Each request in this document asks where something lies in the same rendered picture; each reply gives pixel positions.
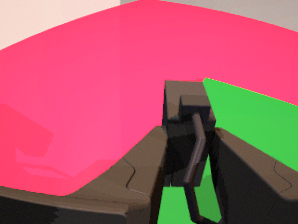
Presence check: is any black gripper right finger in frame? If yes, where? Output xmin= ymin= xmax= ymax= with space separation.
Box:
xmin=209 ymin=128 xmax=298 ymax=224

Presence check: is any green circuit board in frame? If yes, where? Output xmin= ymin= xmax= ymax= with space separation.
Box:
xmin=157 ymin=77 xmax=298 ymax=224

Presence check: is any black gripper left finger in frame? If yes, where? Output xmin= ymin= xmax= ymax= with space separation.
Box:
xmin=0 ymin=125 xmax=169 ymax=224

